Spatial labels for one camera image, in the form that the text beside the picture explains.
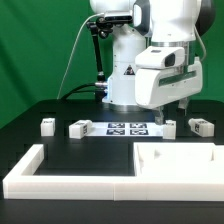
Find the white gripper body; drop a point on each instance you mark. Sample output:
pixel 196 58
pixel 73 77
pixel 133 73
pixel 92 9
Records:
pixel 162 77

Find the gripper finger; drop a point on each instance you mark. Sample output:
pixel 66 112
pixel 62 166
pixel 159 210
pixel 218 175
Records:
pixel 159 115
pixel 183 103

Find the white square tabletop part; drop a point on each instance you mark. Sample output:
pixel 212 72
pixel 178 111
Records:
pixel 178 159

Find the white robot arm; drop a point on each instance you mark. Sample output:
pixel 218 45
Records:
pixel 157 23

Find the white marker sheet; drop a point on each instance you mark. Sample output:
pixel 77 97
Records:
pixel 126 129

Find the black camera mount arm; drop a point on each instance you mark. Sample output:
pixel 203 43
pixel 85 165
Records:
pixel 100 91

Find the silver mounted camera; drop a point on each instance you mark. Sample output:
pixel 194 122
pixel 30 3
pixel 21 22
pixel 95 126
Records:
pixel 118 16

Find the white U-shaped fence wall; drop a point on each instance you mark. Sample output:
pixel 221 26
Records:
pixel 22 183

